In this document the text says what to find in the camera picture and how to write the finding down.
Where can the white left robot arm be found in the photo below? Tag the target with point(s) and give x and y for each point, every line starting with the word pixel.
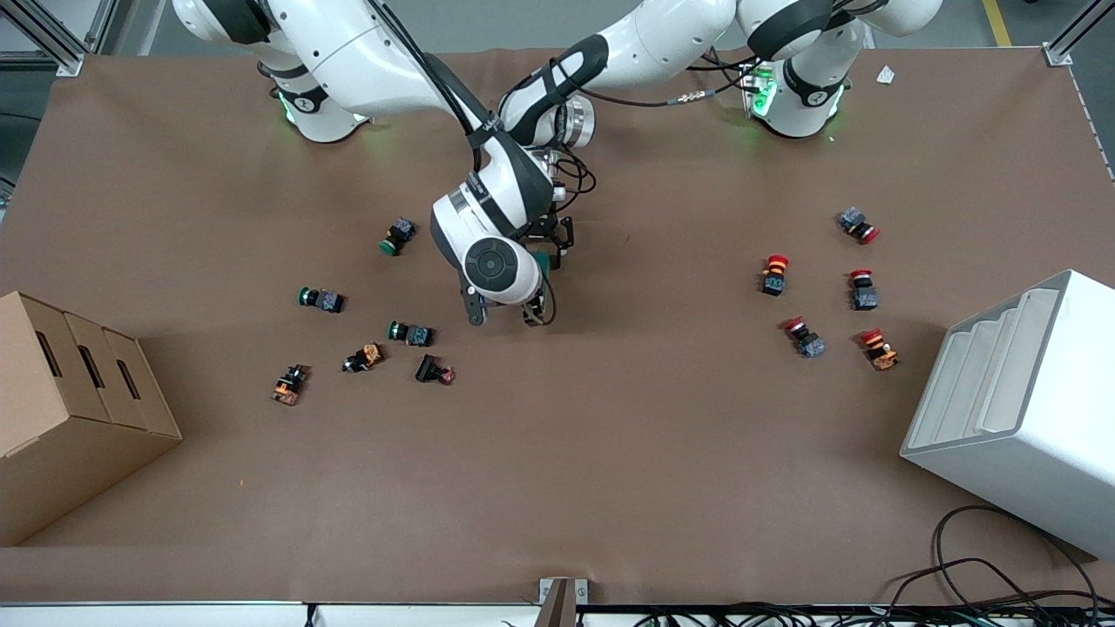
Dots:
pixel 662 35

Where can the aluminium frame profile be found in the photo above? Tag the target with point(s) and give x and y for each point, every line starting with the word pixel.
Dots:
pixel 1071 39
pixel 65 61

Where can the black orange selector switch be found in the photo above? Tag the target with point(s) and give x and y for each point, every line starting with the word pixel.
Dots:
pixel 364 358
pixel 289 385

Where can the brown paper table cover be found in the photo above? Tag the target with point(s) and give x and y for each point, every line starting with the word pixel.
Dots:
pixel 610 470

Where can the small white paper scrap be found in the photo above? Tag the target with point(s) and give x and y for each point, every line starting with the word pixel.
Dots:
pixel 886 75

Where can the white table edge strip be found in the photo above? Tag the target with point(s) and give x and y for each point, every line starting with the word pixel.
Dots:
pixel 174 616

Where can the black red indicator switch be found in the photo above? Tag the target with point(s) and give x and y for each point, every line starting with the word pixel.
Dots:
pixel 432 370

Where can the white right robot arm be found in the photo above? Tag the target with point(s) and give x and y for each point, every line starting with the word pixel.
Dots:
pixel 348 52

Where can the brown cardboard box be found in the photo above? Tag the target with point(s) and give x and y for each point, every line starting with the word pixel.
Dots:
pixel 78 435

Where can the green push button switch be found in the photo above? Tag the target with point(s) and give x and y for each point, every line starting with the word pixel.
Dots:
pixel 411 333
pixel 322 300
pixel 399 236

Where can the red emergency stop button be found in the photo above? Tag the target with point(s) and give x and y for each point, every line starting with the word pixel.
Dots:
pixel 857 225
pixel 864 292
pixel 774 276
pixel 880 349
pixel 805 338

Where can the green load switch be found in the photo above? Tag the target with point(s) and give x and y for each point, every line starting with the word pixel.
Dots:
pixel 549 261

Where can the white slotted storage rack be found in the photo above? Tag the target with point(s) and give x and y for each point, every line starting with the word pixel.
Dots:
pixel 1037 453

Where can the grey metal bracket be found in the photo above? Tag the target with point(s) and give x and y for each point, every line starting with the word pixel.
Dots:
pixel 562 601

